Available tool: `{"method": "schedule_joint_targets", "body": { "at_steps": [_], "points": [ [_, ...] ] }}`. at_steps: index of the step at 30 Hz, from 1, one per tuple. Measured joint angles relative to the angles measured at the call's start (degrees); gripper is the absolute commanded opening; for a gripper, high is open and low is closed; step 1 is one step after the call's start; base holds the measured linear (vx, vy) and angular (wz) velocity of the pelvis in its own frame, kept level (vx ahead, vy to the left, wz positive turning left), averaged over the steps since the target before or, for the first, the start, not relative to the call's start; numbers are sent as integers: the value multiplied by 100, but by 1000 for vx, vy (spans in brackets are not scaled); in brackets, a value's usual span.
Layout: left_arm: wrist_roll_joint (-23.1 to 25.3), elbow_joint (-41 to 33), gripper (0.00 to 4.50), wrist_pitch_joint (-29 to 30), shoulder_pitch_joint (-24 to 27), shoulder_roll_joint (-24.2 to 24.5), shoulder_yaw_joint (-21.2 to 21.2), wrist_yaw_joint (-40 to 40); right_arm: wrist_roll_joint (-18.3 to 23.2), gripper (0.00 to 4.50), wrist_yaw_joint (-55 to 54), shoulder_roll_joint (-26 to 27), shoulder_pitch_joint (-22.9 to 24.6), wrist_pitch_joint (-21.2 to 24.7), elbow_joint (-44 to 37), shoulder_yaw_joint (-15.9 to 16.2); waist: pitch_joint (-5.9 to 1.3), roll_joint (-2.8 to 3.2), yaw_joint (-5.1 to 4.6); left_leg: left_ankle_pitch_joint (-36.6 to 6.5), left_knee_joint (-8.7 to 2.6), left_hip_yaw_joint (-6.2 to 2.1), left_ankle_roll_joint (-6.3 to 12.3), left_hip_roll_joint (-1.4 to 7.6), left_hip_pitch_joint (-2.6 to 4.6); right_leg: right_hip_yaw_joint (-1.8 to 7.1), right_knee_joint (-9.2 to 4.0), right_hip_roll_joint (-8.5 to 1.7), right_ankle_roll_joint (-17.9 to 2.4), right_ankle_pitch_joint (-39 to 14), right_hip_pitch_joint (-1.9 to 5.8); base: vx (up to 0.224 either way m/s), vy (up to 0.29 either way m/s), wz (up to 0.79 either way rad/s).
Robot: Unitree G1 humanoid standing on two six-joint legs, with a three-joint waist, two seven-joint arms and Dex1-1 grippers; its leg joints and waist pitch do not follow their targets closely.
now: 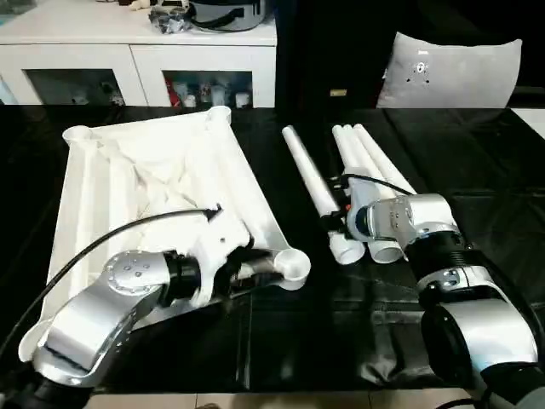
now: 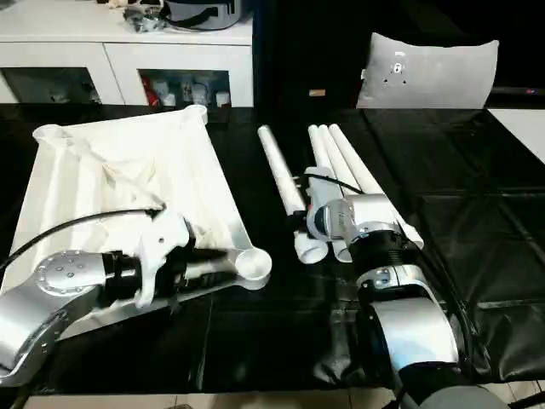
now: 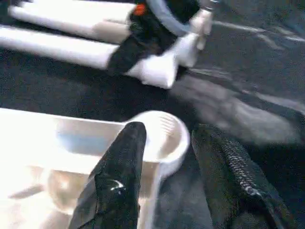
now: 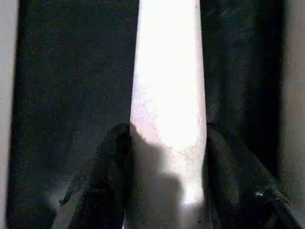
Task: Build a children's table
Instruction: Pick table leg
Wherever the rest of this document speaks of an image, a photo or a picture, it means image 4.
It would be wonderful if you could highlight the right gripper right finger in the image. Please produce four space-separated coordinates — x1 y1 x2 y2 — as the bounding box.
205 122 301 229

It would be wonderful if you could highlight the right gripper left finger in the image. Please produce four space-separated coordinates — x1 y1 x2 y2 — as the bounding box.
59 123 134 229

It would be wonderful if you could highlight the white plastic table leg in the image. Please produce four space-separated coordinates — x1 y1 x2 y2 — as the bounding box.
122 0 207 229
282 0 305 191

